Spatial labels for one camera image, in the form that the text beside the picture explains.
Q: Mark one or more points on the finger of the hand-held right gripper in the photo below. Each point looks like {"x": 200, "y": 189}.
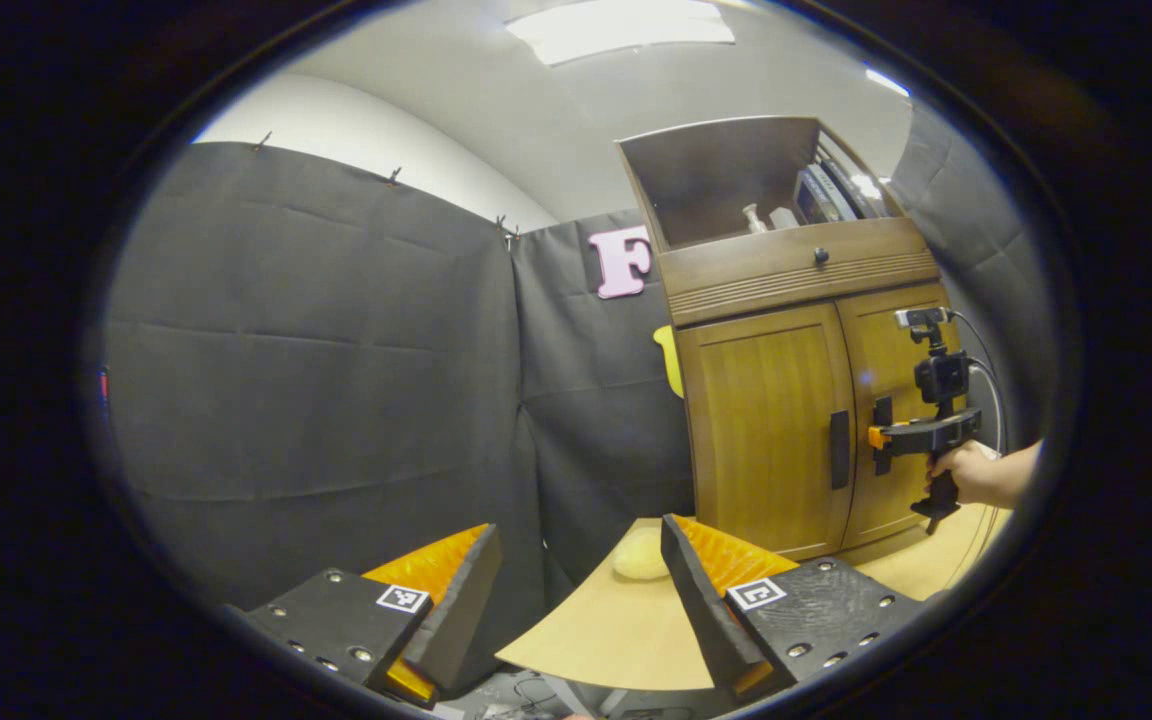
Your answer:
{"x": 898, "y": 438}

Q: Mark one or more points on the small white bottle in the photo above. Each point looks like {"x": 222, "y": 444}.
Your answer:
{"x": 754, "y": 220}

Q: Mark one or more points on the small ceiling light panel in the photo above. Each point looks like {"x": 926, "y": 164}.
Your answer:
{"x": 886, "y": 82}

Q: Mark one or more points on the wooden cabinet door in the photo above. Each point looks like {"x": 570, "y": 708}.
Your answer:
{"x": 761, "y": 430}
{"x": 896, "y": 370}

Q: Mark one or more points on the large ceiling light panel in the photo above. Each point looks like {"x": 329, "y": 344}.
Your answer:
{"x": 621, "y": 28}

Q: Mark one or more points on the wooden double-door shoe cabinet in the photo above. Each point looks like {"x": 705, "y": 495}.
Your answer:
{"x": 786, "y": 270}

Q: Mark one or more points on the small white box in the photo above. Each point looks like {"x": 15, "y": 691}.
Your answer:
{"x": 784, "y": 218}

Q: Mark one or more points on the black backdrop cloth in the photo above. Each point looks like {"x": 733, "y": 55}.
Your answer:
{"x": 316, "y": 350}

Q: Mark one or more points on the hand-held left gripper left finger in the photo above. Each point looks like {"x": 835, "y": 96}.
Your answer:
{"x": 456, "y": 620}

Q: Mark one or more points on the grey book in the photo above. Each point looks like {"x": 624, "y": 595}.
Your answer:
{"x": 839, "y": 190}

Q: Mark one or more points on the dark blue book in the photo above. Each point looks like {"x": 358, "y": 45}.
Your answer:
{"x": 816, "y": 200}

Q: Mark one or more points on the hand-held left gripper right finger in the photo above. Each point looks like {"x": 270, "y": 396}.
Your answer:
{"x": 706, "y": 620}

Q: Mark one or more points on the yellow plush ball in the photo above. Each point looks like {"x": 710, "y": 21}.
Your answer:
{"x": 641, "y": 555}

